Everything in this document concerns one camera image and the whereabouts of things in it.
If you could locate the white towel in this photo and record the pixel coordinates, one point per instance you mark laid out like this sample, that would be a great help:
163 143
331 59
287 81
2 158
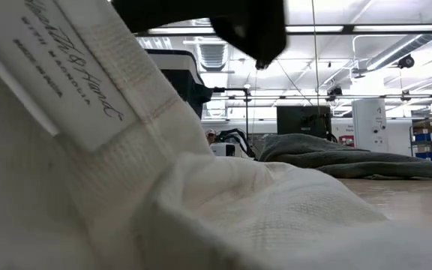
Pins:
126 195

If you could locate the black background robot arm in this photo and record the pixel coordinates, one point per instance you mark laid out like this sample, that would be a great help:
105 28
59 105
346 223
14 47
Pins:
238 137

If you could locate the grey towel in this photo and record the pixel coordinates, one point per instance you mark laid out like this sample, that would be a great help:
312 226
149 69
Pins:
332 155

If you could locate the grey ceiling air vent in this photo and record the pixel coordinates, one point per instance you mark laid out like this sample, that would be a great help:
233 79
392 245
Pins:
212 56

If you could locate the thin black stand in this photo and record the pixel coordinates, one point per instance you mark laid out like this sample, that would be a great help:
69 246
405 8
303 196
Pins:
219 89

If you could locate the navy white striped fabric bin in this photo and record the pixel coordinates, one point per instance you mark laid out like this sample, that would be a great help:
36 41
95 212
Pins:
186 82

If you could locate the black monitor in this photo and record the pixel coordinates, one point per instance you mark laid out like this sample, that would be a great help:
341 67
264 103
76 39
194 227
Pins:
298 118

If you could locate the person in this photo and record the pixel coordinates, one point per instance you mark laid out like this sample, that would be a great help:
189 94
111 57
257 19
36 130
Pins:
210 135

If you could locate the white box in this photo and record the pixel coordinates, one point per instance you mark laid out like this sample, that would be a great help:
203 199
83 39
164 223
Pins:
227 150

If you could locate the white cabinet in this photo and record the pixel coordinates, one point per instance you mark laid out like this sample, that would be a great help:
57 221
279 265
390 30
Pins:
369 127

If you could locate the small black round fixture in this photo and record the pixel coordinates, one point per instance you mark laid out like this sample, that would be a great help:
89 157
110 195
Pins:
405 61

